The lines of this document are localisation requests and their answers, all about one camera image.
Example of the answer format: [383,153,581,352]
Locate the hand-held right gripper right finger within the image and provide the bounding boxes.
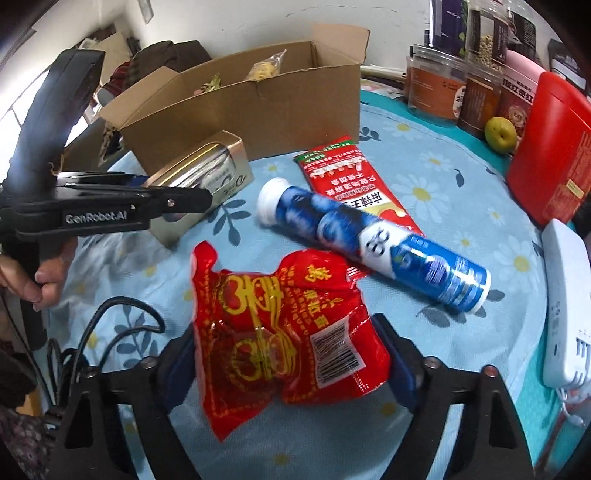
[371,313,533,480]

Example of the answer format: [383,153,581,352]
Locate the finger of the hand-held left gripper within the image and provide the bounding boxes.
[55,185,213,219]
[55,171,149,186]

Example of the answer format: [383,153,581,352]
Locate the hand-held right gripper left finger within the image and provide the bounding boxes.
[46,329,204,480]

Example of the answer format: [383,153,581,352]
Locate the silver metal tin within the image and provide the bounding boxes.
[151,140,237,195]

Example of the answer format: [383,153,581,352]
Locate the small gold cardboard box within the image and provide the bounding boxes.
[140,128,255,248]

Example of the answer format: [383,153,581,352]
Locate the red gold-print snack packet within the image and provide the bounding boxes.
[190,239,393,443]

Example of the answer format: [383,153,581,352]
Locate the gold green snack packet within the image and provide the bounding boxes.
[192,72,223,97]

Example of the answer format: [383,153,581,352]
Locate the large brown cardboard box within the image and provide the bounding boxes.
[99,23,372,179]

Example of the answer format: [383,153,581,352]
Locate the clear yellow puffed snack packet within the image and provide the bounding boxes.
[243,49,287,82]

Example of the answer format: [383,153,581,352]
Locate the person's left hand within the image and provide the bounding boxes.
[0,236,79,311]

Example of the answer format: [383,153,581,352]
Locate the window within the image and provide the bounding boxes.
[0,88,24,155]

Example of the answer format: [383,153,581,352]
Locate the plaid cloth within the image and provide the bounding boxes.
[103,59,139,99]

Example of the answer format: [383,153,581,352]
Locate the cream cloth bundle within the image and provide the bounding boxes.
[78,31,133,70]

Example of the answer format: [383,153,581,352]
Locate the dark brown jacket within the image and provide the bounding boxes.
[131,40,213,75]

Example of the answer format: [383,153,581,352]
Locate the blue white-capped tube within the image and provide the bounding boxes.
[257,177,491,315]

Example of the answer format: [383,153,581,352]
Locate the flat red green-striped packet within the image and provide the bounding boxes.
[293,134,426,241]

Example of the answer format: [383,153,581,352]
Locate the person's patterned clothing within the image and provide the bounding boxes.
[0,342,52,480]

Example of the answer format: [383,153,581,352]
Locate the white power strip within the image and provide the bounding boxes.
[540,219,591,389]

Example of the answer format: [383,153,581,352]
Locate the green apple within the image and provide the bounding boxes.
[483,116,517,155]

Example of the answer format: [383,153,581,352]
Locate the clear jar orange-brown contents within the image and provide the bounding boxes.
[406,43,468,128]

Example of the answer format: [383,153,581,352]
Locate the red plastic container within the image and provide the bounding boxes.
[505,71,591,227]

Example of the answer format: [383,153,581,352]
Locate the dark brown jar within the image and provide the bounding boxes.
[457,69,504,140]

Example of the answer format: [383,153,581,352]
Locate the pink-lidded jar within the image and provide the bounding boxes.
[496,49,546,140]

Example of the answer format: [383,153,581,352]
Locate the purple-label clear jar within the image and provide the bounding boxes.
[425,0,470,49]

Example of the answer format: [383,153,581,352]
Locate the clear jar of beans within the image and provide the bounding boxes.
[464,0,509,75]

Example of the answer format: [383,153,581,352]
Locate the black printed bag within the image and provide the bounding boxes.
[547,39,590,94]

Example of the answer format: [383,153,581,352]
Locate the black-label clear jar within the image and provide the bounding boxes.
[501,8,541,64]

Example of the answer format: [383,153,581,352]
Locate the black cable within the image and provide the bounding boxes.
[45,297,167,408]

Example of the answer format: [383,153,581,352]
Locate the white cable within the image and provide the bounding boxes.
[556,383,585,431]

